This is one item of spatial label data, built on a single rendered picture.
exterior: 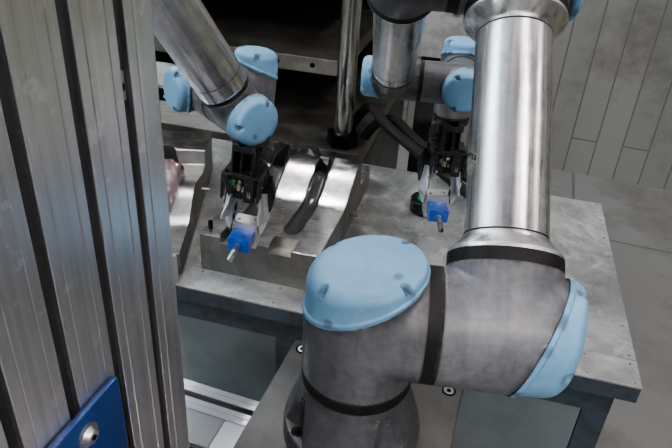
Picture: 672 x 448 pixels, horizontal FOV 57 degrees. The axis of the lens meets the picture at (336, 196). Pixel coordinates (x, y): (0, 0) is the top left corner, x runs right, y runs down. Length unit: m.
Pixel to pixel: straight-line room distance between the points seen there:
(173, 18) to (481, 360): 0.54
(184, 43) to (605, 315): 0.99
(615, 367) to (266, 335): 0.70
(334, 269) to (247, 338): 0.85
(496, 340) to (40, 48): 0.43
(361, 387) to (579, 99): 3.29
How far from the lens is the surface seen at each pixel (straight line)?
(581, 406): 1.37
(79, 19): 0.37
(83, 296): 0.42
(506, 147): 0.64
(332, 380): 0.62
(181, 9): 0.82
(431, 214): 1.34
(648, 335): 2.79
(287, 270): 1.29
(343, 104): 1.90
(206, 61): 0.85
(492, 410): 1.40
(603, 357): 1.30
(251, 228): 1.23
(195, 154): 1.63
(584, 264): 1.55
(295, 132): 2.05
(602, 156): 3.92
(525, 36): 0.70
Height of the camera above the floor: 1.60
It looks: 29 degrees down
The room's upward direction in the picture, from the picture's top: 4 degrees clockwise
